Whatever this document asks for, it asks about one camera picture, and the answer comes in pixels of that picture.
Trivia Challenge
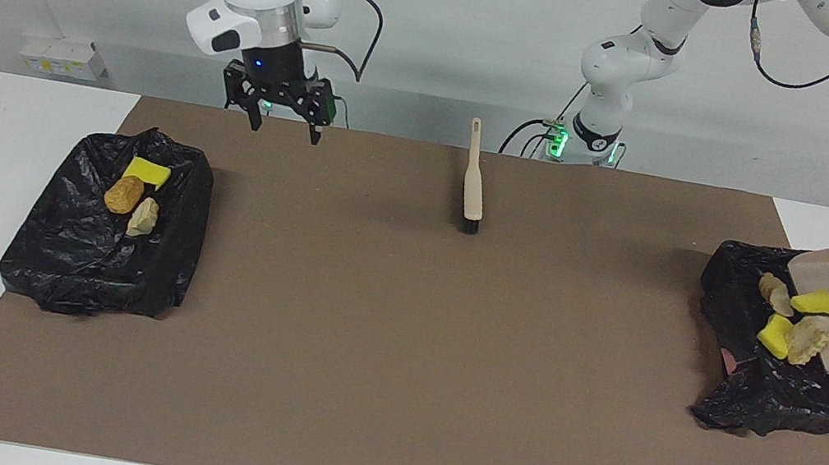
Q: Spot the striped croissant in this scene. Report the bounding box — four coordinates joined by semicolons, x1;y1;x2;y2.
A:
125;194;162;242

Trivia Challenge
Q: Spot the brown table mat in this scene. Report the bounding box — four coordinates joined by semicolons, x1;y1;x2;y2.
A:
0;73;829;465

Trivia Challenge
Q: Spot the crumpled black bag-lined bin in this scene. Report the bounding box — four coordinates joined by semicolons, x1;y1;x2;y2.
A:
678;234;829;449

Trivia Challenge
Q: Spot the beige brush with black bristles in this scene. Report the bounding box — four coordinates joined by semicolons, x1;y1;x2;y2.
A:
453;117;500;237

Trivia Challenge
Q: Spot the black left base cable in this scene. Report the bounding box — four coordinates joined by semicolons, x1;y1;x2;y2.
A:
498;73;592;166

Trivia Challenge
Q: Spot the boxy black bag-lined bin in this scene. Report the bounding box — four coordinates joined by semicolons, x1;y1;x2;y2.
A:
0;107;223;335

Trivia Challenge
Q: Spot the brown bread roll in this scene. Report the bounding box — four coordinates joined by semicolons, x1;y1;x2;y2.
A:
101;171;148;219

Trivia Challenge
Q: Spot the pale bread chunk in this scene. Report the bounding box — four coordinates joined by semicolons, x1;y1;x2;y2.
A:
784;310;829;371

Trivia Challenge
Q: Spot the small orange croissant piece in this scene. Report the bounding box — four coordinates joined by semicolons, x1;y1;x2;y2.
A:
753;270;800;319

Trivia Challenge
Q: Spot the yellow sponge piece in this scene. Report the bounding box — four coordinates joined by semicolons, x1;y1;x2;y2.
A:
788;285;829;320
753;311;798;362
120;153;174;193

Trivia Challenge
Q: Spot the white wall socket box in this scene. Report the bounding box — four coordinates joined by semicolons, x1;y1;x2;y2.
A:
16;31;112;85

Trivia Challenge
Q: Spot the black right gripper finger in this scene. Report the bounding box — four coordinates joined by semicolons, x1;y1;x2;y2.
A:
293;76;342;149
214;62;273;134

